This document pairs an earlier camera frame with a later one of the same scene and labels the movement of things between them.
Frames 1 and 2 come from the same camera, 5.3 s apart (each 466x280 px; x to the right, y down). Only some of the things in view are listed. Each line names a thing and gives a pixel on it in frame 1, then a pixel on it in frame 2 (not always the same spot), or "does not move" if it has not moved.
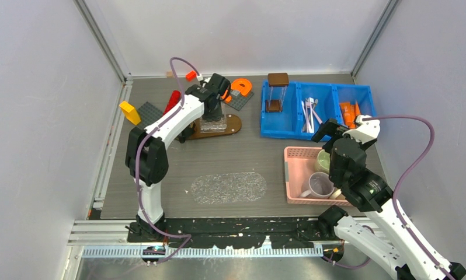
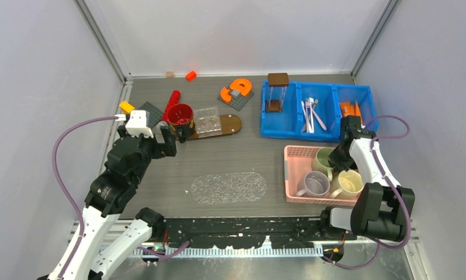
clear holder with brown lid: [278, 83] does not move
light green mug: [323, 162] does not move
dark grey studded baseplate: [148, 115] does not move
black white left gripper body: [215, 115] → [150, 147]
